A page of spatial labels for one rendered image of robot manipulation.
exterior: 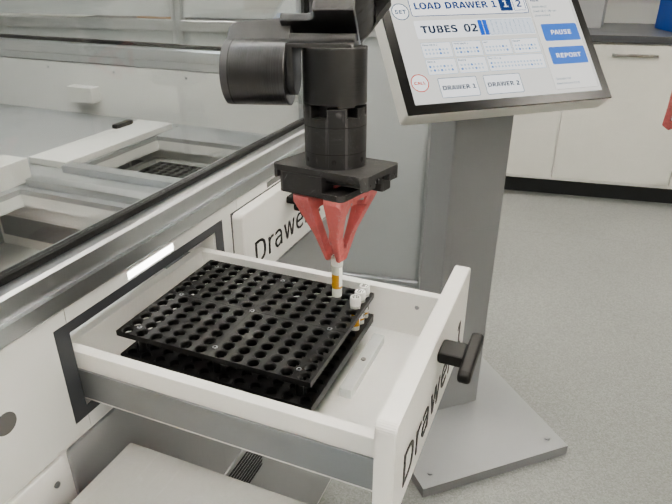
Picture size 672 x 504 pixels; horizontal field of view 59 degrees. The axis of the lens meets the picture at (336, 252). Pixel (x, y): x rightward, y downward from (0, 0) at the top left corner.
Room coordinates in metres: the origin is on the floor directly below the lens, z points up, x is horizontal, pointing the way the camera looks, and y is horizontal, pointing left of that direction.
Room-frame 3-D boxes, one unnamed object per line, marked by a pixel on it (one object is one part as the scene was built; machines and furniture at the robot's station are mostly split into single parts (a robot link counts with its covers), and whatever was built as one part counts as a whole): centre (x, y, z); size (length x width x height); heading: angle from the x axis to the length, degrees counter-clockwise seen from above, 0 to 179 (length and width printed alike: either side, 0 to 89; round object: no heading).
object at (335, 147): (0.54, 0.00, 1.09); 0.10 x 0.07 x 0.07; 57
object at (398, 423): (0.48, -0.09, 0.87); 0.29 x 0.02 x 0.11; 157
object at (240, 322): (0.55, 0.09, 0.87); 0.22 x 0.18 x 0.06; 67
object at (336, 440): (0.56, 0.10, 0.86); 0.40 x 0.26 x 0.06; 67
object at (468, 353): (0.47, -0.12, 0.91); 0.07 x 0.04 x 0.01; 157
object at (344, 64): (0.54, 0.01, 1.15); 0.07 x 0.06 x 0.07; 81
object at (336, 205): (0.54, 0.01, 1.02); 0.07 x 0.07 x 0.09; 57
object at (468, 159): (1.40, -0.35, 0.51); 0.50 x 0.45 x 1.02; 20
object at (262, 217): (0.89, 0.08, 0.87); 0.29 x 0.02 x 0.11; 157
